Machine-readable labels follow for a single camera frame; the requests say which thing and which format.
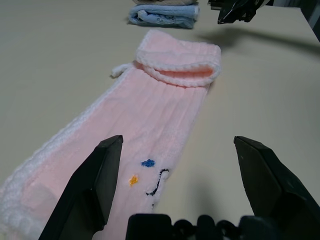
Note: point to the pink towel with embroidery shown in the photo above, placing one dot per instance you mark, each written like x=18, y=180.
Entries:
x=155, y=112

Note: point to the light blue folded towel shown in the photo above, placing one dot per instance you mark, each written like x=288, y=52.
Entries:
x=162, y=16

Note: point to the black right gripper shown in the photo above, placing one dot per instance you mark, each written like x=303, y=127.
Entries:
x=250, y=10

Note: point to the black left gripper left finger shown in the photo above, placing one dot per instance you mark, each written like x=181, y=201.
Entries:
x=87, y=190

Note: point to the beige folded towel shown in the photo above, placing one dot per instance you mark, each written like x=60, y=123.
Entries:
x=165, y=2

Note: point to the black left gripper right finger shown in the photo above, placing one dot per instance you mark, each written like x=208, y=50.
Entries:
x=272, y=190

